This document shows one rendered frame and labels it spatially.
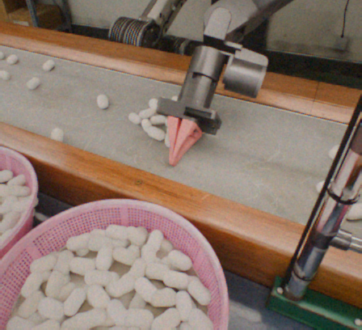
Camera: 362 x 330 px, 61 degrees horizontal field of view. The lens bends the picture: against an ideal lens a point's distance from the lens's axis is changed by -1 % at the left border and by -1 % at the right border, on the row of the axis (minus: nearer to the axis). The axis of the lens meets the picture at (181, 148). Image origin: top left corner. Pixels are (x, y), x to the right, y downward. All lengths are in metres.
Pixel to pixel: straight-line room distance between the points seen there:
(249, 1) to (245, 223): 0.36
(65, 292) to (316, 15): 2.41
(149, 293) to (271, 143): 0.34
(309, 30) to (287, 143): 2.05
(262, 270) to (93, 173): 0.28
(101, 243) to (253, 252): 0.20
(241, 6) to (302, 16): 2.02
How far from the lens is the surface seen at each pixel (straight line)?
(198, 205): 0.44
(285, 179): 0.53
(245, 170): 0.53
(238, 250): 0.44
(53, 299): 0.42
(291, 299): 0.44
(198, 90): 0.52
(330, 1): 2.56
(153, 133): 0.57
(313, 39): 2.63
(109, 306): 0.40
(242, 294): 0.48
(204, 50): 0.54
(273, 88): 0.72
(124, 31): 1.00
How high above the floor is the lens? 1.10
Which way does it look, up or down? 40 degrees down
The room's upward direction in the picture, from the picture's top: straight up
